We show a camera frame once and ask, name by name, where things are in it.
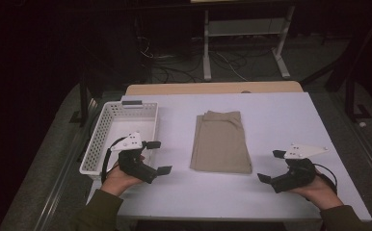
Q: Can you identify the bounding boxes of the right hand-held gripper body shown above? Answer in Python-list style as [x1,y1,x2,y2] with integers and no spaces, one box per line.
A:
[270,143,330,194]

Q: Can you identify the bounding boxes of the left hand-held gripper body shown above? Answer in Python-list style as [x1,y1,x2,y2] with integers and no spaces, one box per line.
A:
[111,132,158,185]

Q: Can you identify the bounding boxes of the white perforated plastic basket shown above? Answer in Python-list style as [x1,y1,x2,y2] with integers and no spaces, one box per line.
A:
[79,100,160,181]

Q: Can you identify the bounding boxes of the khaki pants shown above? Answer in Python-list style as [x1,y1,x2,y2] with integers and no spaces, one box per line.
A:
[189,110,253,175]

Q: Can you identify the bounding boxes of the person's left hand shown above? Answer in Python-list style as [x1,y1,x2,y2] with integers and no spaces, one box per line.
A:
[100,155,146,197]

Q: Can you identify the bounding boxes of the person's right hand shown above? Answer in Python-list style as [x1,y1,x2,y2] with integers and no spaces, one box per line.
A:
[288,171,344,211]

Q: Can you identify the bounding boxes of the black metal stand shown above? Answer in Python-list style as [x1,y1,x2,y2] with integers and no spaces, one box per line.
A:
[69,71,93,127]
[343,79,372,123]

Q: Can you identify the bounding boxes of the left hand-held gripper black cable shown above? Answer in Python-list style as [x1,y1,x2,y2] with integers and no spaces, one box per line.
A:
[100,137,128,185]

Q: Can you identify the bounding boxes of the hand-held gripper black cable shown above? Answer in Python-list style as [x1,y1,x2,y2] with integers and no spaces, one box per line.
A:
[100,137,128,185]
[313,163,339,196]

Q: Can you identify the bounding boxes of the right hand-held gripper black cable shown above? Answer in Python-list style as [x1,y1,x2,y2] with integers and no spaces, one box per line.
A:
[313,163,339,196]

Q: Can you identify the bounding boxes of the tangle of black floor cables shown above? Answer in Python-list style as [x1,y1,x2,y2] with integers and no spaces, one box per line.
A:
[137,34,250,85]

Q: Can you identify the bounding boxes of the white metal desk frame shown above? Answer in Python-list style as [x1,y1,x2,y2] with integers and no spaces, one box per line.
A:
[202,5,296,82]

